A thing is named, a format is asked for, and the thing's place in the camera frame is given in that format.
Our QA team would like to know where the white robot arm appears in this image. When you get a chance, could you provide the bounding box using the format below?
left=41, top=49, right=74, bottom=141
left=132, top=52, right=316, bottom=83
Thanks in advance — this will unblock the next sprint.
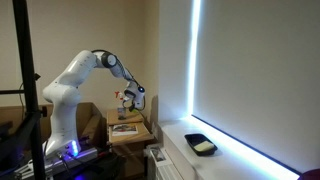
left=43, top=50, right=145, bottom=158

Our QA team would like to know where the colourful magazine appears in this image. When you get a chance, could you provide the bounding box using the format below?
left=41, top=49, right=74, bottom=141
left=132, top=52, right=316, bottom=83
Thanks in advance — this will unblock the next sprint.
left=112, top=124, right=138, bottom=136

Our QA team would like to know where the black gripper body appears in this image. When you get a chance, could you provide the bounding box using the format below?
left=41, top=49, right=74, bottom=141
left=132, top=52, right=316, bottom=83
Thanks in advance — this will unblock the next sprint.
left=122, top=97, right=137, bottom=112

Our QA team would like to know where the brown leather armchair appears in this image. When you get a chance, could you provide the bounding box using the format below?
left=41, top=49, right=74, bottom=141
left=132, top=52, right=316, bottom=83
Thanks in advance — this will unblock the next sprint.
left=0, top=102, right=106, bottom=147

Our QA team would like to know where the spray bottle with red trigger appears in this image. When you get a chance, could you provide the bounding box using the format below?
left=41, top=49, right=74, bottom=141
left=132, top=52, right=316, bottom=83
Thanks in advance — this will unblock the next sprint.
left=115, top=91, right=126, bottom=120

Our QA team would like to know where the yellow sponge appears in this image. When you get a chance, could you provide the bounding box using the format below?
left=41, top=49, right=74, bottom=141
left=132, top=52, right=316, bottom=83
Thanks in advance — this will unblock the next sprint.
left=194, top=141, right=214, bottom=152

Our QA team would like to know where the white wall radiator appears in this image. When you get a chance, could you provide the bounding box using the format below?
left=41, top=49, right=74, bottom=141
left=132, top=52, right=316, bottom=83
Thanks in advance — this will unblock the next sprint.
left=145, top=144, right=183, bottom=180

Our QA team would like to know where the black plastic tray bowl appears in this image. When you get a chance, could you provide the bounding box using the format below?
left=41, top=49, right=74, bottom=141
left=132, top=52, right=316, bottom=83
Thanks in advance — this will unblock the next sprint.
left=185, top=133, right=218, bottom=156

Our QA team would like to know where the white roller window blind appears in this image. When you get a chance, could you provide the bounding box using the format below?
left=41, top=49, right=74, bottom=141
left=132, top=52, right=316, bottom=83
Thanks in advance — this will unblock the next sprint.
left=193, top=0, right=320, bottom=172

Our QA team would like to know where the light wooden nightstand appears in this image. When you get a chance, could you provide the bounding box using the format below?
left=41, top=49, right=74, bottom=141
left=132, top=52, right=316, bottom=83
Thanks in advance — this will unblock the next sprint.
left=106, top=109, right=154, bottom=179

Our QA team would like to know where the white windowsill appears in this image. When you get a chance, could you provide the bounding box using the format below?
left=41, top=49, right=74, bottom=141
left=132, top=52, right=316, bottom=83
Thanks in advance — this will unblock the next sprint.
left=159, top=117, right=299, bottom=180

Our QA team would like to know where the black tripod stand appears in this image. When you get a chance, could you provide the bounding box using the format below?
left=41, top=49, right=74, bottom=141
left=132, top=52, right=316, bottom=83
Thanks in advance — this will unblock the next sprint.
left=0, top=0, right=46, bottom=180

